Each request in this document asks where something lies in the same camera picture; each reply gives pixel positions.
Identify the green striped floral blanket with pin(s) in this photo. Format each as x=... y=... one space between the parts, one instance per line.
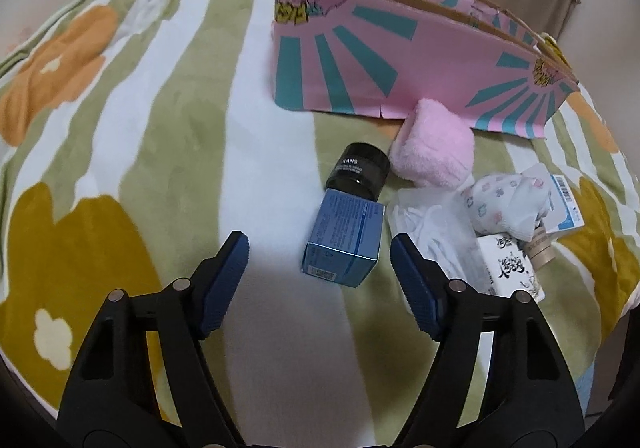
x=136 y=135

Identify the clear plastic cotton swab box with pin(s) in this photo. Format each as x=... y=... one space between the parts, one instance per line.
x=436 y=221

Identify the pink fluffy scrunchie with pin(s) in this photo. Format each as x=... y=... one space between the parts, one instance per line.
x=433 y=147

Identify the white patterned socks pack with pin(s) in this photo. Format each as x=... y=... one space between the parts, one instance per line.
x=517 y=204

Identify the beige round tape roll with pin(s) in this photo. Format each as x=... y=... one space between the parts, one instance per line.
x=539 y=249

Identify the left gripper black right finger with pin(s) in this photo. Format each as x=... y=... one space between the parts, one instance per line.
x=530 y=399

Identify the small blue carton box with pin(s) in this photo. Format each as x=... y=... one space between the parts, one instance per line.
x=344 y=242

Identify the pink teal cardboard box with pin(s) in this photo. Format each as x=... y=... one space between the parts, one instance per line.
x=378 y=58

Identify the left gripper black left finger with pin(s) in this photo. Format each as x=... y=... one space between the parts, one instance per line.
x=140 y=378

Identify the black cosmetic jar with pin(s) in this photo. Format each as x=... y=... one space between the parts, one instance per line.
x=361 y=171

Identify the white tissue packet black print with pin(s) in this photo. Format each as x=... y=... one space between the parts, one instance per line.
x=509 y=269

